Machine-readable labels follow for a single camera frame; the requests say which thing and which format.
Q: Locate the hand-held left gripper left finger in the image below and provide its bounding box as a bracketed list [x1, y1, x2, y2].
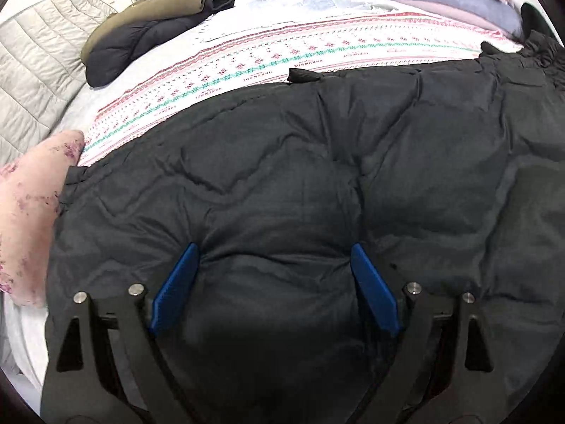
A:
[40, 242, 200, 424]

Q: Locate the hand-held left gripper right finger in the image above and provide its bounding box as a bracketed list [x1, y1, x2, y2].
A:
[350, 243, 526, 424]

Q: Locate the black quilted jacket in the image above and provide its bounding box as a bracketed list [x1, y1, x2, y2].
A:
[42, 31, 565, 424]

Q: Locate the pink floral pillow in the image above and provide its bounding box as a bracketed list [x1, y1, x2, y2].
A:
[0, 129, 86, 308]

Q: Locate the navy puffer jacket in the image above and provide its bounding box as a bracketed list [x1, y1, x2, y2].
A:
[84, 5, 213, 88]

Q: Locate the grey quilted headboard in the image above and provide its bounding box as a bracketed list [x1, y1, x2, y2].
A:
[0, 0, 119, 167]

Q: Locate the olive green jacket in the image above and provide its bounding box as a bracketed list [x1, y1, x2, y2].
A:
[81, 0, 218, 54]

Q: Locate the pale pink folded sheet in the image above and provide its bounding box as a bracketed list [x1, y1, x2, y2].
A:
[397, 0, 522, 40]

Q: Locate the white lace cloth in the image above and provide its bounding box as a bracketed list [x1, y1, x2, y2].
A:
[194, 0, 400, 41]

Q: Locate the black fuzzy garment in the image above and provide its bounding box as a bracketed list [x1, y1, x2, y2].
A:
[520, 3, 558, 41]

